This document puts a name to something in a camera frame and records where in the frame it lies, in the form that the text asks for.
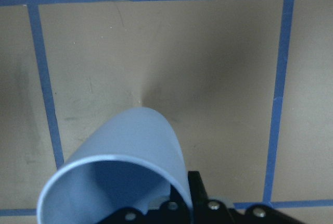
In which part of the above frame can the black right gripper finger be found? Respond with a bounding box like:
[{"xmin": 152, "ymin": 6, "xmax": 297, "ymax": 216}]
[{"xmin": 188, "ymin": 171, "xmax": 301, "ymax": 224}]

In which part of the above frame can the blue cup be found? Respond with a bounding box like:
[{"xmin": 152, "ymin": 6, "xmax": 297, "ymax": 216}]
[{"xmin": 36, "ymin": 107, "xmax": 193, "ymax": 223}]

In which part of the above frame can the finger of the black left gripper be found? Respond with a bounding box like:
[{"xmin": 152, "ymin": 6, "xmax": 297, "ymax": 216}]
[{"xmin": 103, "ymin": 197, "xmax": 193, "ymax": 224}]

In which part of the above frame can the brown paper table cover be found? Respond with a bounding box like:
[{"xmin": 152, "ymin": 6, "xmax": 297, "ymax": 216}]
[{"xmin": 1, "ymin": 0, "xmax": 332, "ymax": 223}]

